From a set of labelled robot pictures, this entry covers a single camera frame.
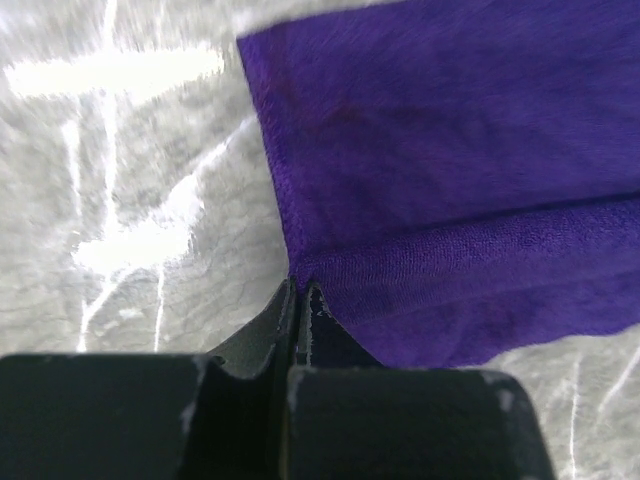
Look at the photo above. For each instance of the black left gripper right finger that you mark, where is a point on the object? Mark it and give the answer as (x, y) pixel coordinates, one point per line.
(348, 417)

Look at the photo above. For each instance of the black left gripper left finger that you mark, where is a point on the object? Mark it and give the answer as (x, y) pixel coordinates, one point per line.
(213, 415)

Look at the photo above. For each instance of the purple towel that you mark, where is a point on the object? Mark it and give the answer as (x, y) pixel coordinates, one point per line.
(460, 177)

